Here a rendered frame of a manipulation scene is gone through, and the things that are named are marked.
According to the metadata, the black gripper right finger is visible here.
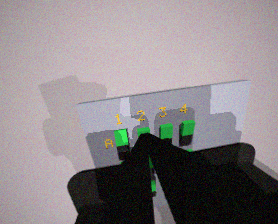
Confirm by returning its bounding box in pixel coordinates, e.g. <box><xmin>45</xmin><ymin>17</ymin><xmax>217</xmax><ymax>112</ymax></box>
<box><xmin>145</xmin><ymin>132</ymin><xmax>256</xmax><ymax>224</ymax></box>

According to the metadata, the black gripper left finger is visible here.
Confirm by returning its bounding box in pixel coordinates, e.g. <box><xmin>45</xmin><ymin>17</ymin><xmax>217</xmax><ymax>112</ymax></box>
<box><xmin>67</xmin><ymin>133</ymin><xmax>155</xmax><ymax>224</ymax></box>

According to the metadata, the light grey switch panel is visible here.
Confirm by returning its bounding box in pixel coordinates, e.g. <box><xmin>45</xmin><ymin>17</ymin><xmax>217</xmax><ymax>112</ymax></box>
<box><xmin>75</xmin><ymin>80</ymin><xmax>251</xmax><ymax>168</ymax></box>

